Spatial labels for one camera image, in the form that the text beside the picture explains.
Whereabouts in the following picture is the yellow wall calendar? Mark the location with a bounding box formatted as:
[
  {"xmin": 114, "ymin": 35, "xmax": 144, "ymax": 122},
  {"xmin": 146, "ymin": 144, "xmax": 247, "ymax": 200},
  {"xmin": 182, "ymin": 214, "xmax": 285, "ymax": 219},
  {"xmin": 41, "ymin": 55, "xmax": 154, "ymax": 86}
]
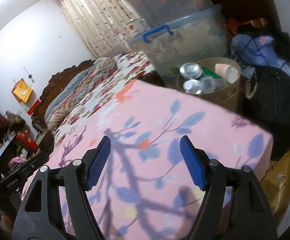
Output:
[{"xmin": 12, "ymin": 78, "xmax": 34, "ymax": 103}]

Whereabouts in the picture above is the clear storage box teal lid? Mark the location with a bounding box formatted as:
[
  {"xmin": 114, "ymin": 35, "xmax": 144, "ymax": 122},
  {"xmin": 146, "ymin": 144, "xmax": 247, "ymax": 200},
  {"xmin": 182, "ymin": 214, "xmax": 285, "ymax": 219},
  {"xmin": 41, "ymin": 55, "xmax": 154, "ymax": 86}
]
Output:
[{"xmin": 116, "ymin": 0, "xmax": 213, "ymax": 28}]

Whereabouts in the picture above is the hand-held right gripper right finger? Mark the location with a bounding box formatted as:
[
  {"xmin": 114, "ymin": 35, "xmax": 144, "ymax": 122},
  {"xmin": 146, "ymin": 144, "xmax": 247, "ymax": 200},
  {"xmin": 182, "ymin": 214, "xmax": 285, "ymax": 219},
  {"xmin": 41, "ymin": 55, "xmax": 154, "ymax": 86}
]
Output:
[{"xmin": 179, "ymin": 135, "xmax": 278, "ymax": 240}]

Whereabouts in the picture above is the pink cloth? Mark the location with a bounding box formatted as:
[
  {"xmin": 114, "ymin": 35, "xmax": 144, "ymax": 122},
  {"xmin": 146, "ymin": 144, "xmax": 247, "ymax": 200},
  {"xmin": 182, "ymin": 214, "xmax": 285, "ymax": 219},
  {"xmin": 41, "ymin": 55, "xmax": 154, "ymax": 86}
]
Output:
[{"xmin": 8, "ymin": 156, "xmax": 25, "ymax": 170}]

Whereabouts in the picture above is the clear storage box blue lid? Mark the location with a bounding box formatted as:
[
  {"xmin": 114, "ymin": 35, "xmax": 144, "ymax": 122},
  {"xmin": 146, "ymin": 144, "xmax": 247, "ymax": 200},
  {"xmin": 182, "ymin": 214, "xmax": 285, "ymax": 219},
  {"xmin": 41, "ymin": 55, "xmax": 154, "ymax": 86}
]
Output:
[{"xmin": 130, "ymin": 5, "xmax": 232, "ymax": 78}]

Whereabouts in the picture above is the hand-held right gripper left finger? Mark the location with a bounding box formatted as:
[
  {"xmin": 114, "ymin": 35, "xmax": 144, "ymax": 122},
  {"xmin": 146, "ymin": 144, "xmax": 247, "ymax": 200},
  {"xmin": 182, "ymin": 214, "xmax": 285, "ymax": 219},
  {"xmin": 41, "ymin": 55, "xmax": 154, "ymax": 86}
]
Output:
[{"xmin": 11, "ymin": 135, "xmax": 112, "ymax": 240}]

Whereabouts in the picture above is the pink leaf-print bedsheet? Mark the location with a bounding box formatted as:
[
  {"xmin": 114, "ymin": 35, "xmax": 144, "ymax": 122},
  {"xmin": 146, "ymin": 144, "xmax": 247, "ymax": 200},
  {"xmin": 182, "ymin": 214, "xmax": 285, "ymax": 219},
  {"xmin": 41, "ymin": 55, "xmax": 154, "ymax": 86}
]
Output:
[{"xmin": 21, "ymin": 80, "xmax": 273, "ymax": 240}]

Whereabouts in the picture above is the blue clothing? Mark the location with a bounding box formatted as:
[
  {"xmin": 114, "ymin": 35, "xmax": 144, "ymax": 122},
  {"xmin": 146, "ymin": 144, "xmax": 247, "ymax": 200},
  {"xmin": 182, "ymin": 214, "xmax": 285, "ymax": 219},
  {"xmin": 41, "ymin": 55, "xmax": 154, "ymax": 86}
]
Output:
[{"xmin": 230, "ymin": 34, "xmax": 290, "ymax": 83}]

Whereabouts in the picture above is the beige wastebasket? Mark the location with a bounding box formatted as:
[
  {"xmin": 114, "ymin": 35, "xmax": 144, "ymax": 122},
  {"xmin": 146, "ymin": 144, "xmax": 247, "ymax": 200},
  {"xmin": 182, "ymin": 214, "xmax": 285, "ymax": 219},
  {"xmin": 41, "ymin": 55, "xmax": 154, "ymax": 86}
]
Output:
[{"xmin": 175, "ymin": 57, "xmax": 242, "ymax": 112}]

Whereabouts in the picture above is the carved wooden headboard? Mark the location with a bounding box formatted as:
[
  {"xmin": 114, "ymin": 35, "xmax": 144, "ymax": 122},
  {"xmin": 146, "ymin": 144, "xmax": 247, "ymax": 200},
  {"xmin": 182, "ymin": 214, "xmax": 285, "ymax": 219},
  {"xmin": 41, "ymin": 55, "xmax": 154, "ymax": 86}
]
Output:
[{"xmin": 31, "ymin": 60, "xmax": 95, "ymax": 153}]

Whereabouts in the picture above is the black bag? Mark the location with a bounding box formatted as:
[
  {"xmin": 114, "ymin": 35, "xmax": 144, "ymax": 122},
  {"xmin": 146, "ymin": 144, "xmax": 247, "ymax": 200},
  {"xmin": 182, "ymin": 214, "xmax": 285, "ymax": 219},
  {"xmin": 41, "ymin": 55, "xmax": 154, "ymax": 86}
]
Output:
[{"xmin": 243, "ymin": 66, "xmax": 290, "ymax": 160}]

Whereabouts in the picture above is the silver aluminium can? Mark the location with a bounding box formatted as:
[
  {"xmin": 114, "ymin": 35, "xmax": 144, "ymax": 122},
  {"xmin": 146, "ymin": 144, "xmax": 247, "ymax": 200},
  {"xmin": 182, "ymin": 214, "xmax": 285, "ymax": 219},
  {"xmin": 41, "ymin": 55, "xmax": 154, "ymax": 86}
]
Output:
[{"xmin": 182, "ymin": 79, "xmax": 203, "ymax": 95}]

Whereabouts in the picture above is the red cardboard box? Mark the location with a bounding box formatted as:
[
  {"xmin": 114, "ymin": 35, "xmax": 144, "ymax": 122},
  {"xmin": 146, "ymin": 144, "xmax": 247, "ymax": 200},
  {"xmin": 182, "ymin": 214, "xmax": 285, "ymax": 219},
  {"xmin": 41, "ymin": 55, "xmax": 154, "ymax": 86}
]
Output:
[{"xmin": 15, "ymin": 130, "xmax": 39, "ymax": 153}]

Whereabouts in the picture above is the beige patterned curtain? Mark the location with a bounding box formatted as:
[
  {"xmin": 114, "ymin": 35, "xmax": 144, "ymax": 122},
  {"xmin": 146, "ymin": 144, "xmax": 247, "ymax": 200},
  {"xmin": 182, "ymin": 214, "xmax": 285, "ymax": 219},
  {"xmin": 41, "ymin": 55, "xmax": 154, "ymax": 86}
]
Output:
[{"xmin": 53, "ymin": 0, "xmax": 150, "ymax": 58}]

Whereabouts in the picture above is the orange cloth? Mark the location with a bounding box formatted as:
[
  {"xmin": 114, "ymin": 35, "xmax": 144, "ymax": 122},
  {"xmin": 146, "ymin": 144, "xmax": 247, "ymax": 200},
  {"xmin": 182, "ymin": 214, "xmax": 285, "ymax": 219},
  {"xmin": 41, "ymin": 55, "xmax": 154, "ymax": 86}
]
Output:
[{"xmin": 228, "ymin": 17, "xmax": 268, "ymax": 34}]

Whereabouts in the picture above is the white enamel mug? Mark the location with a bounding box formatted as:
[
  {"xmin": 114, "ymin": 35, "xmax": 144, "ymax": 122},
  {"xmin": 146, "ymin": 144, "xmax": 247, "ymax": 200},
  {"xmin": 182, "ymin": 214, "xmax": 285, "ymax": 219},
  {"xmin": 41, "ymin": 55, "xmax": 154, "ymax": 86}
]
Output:
[{"xmin": 126, "ymin": 19, "xmax": 148, "ymax": 37}]

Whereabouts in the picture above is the pink paper cup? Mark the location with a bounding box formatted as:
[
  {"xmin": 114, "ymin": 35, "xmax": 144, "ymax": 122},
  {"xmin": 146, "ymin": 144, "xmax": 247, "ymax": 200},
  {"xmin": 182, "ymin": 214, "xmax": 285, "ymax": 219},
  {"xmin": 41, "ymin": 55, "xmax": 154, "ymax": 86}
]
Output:
[{"xmin": 214, "ymin": 63, "xmax": 239, "ymax": 83}]

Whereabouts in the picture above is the green aluminium can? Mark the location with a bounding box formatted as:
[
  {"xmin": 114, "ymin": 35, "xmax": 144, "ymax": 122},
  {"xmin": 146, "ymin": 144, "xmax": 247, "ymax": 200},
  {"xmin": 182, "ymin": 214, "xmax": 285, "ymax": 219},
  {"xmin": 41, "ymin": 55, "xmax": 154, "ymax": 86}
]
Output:
[{"xmin": 179, "ymin": 62, "xmax": 221, "ymax": 79}]

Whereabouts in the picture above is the floral quilt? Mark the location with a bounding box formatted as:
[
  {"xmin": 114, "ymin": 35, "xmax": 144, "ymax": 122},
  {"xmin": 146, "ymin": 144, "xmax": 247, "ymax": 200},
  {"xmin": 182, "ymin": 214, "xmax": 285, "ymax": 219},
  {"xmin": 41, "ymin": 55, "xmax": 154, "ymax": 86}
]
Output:
[{"xmin": 45, "ymin": 51, "xmax": 158, "ymax": 135}]

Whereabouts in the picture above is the large clear plastic bottle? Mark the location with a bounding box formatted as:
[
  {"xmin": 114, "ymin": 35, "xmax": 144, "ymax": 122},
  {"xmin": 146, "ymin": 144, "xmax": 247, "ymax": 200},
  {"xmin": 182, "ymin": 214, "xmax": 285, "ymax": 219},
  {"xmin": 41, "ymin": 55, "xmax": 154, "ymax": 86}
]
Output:
[{"xmin": 200, "ymin": 76, "xmax": 233, "ymax": 93}]

